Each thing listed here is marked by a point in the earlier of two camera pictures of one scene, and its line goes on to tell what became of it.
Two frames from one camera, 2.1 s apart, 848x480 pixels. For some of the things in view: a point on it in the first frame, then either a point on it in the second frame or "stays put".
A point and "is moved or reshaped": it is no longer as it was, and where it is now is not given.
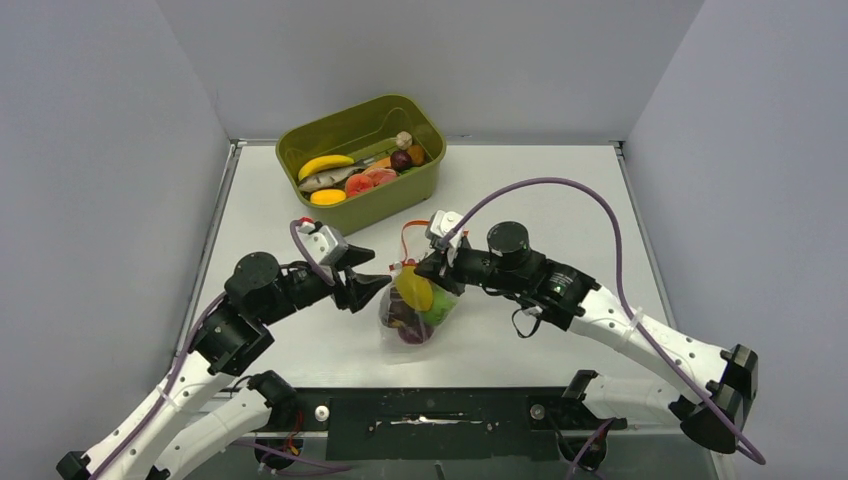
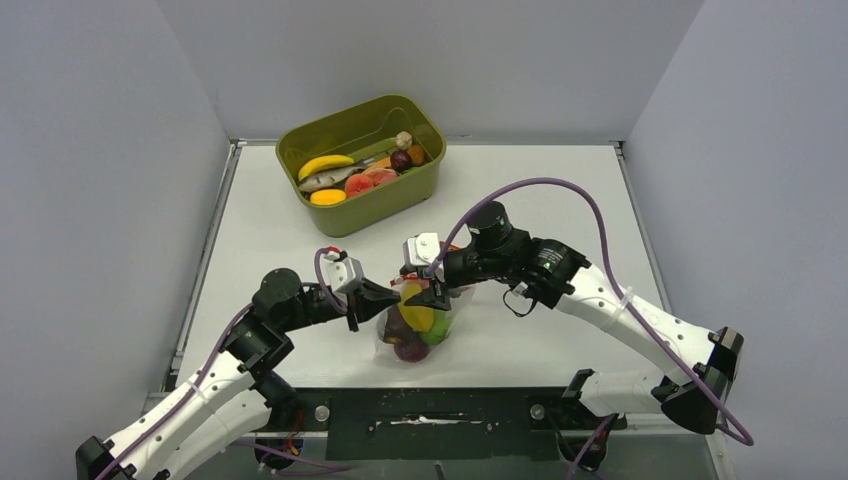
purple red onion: [414, 331] → [410, 350]
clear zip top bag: [414, 305] is moved or reshaped
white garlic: [403, 140] stays put
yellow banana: [320, 162] stays put
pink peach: [380, 175] stays put
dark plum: [400, 160] stays put
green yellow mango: [414, 289] is moved or reshaped
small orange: [417, 154] stays put
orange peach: [357, 184] stays put
